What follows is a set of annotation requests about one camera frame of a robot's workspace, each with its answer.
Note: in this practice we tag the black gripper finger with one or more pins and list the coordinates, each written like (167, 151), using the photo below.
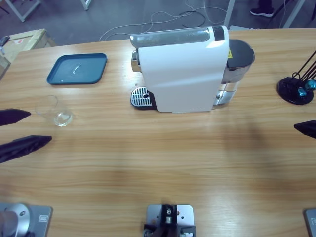
(308, 128)
(22, 146)
(12, 116)

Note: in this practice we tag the blue coffee capsule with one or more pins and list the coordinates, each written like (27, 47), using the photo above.
(301, 93)
(309, 85)

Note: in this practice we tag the clear drinking glass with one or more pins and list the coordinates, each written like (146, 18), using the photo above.
(63, 118)

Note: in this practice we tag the grey coffee machine lever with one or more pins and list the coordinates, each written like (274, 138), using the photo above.
(172, 37)

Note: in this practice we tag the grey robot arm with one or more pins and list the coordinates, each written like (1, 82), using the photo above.
(14, 217)

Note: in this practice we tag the white capsule coffee machine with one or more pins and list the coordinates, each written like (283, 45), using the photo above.
(182, 74)

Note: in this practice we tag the black capsule holder with rods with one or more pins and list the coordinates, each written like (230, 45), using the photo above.
(287, 91)

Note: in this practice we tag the pale wooden box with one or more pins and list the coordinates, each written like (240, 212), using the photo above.
(3, 64)

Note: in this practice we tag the dark grey tool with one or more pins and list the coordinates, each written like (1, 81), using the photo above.
(4, 40)

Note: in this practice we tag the wooden crate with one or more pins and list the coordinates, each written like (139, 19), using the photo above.
(29, 39)

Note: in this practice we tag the blue plastic tray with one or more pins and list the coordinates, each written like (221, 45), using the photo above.
(84, 69)

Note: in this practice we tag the black shoe white sole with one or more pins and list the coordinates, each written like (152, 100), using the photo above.
(261, 11)

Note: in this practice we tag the black drip tray metal grate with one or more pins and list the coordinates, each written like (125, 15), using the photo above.
(140, 97)

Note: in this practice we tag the grey base plate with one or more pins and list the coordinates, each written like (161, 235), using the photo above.
(43, 219)
(311, 222)

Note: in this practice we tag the white metal table frame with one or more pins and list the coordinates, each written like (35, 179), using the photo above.
(22, 17)
(228, 14)
(292, 14)
(86, 5)

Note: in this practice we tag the grey camera stand dark post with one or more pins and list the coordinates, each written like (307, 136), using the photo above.
(170, 217)

